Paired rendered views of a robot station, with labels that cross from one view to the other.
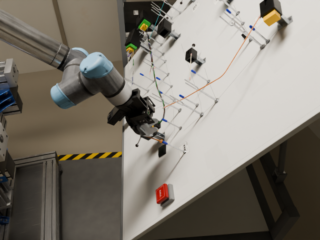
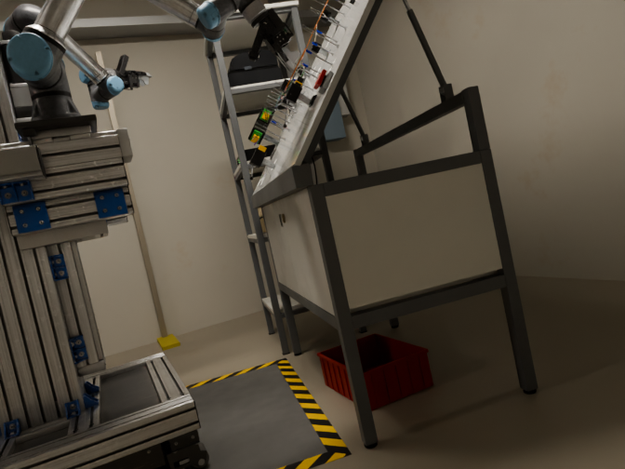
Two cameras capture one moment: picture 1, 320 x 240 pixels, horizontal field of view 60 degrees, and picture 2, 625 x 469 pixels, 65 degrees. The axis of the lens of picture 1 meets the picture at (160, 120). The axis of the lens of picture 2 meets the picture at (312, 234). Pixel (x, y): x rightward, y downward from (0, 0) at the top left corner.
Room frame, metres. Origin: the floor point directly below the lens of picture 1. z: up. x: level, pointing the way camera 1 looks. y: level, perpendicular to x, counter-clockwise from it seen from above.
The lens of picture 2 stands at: (-1.00, 0.30, 0.73)
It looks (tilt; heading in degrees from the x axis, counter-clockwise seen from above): 3 degrees down; 353
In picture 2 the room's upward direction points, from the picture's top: 12 degrees counter-clockwise
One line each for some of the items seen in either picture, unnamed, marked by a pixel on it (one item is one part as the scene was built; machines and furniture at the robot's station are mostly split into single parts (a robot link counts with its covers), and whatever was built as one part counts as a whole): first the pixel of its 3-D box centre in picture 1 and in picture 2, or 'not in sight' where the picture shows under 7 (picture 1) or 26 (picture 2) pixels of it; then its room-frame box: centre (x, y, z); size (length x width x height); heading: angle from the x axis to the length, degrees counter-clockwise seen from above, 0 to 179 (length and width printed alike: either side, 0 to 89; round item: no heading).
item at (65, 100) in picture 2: not in sight; (55, 111); (0.67, 0.81, 1.21); 0.15 x 0.15 x 0.10
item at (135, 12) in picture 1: (146, 15); (266, 155); (1.87, 0.10, 1.09); 0.35 x 0.33 x 0.07; 5
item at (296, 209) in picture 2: not in sight; (303, 249); (0.72, 0.12, 0.60); 0.55 x 0.03 x 0.39; 5
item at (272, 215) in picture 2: not in sight; (280, 246); (1.27, 0.17, 0.60); 0.55 x 0.02 x 0.39; 5
